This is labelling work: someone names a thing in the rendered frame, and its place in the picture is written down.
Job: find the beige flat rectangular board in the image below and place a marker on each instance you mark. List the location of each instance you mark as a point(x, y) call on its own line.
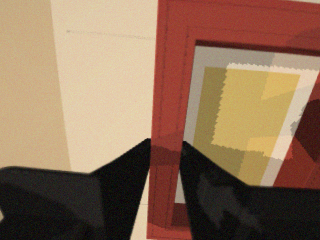
point(105, 59)

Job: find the red picture frame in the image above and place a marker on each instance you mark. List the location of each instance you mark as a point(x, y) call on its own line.
point(239, 80)

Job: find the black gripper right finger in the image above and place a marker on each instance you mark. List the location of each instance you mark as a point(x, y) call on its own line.
point(222, 207)

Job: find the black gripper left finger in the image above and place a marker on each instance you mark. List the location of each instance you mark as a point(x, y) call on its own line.
point(108, 198)

